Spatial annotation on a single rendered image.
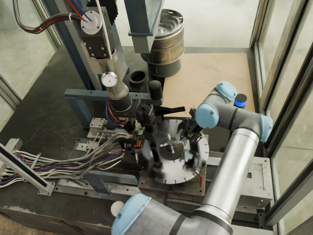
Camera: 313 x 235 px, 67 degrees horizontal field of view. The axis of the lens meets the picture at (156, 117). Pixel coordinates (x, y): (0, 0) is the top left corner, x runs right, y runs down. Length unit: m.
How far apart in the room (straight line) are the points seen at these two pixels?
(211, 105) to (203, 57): 1.11
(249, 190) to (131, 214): 0.63
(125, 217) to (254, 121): 0.43
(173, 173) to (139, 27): 0.62
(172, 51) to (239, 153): 0.98
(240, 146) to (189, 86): 0.99
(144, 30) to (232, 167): 0.66
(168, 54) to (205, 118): 0.83
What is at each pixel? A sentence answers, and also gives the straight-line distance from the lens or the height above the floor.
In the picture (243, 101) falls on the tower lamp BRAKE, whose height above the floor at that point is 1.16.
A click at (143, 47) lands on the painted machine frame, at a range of 1.08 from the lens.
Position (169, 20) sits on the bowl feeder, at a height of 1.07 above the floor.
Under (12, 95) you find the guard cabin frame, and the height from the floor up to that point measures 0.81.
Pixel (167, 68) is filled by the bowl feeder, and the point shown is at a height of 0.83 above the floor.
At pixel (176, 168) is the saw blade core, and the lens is 1.04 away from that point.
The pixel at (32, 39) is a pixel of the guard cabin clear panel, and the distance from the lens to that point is 2.12.
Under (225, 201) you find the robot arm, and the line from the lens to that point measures 0.59.
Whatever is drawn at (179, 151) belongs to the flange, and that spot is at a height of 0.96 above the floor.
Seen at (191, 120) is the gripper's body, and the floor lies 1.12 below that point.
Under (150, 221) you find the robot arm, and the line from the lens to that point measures 0.55.
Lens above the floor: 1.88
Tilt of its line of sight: 52 degrees down
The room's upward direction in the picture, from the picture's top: 11 degrees counter-clockwise
